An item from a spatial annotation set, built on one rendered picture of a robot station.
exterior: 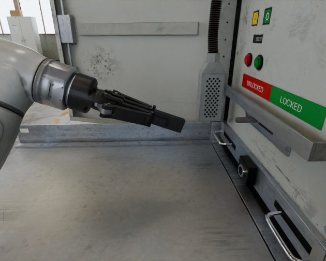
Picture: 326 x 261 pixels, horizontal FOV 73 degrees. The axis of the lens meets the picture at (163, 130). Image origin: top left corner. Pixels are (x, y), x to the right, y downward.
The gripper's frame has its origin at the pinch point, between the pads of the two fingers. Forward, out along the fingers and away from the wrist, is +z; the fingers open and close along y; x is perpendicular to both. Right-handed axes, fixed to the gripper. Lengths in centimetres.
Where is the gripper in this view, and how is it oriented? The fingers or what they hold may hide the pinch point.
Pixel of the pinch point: (167, 120)
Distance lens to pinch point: 48.1
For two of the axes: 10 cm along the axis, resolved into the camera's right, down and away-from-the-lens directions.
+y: 0.4, 3.9, -9.2
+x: 3.4, -8.7, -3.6
